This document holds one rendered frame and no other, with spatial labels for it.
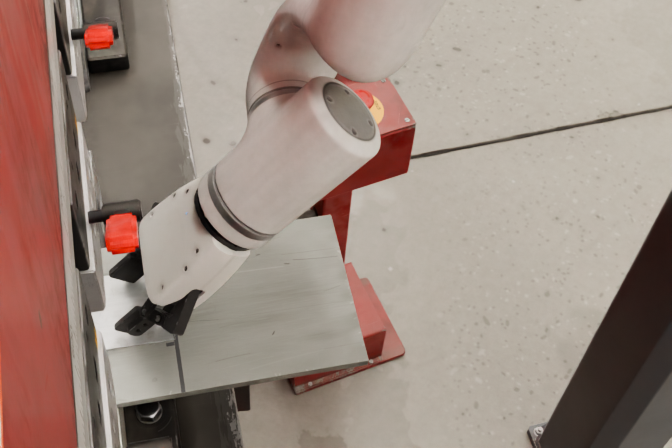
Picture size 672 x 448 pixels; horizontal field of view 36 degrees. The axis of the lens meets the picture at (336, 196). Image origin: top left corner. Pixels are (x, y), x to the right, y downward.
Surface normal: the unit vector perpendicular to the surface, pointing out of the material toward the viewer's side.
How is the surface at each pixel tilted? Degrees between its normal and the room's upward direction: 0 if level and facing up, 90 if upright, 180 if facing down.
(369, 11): 77
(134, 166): 0
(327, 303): 0
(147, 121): 0
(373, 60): 85
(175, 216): 50
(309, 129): 56
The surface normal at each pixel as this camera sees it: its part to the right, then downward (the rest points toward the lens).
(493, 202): 0.05, -0.58
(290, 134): -0.58, 0.03
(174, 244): -0.71, -0.27
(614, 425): -0.49, 0.69
